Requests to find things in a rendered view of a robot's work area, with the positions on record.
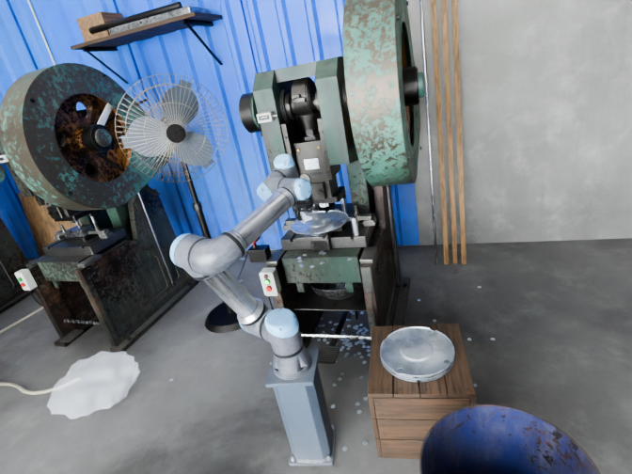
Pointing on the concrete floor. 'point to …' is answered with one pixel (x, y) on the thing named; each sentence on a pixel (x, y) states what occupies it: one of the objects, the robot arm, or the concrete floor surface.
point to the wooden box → (386, 439)
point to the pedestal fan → (194, 152)
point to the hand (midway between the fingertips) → (303, 221)
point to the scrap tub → (500, 444)
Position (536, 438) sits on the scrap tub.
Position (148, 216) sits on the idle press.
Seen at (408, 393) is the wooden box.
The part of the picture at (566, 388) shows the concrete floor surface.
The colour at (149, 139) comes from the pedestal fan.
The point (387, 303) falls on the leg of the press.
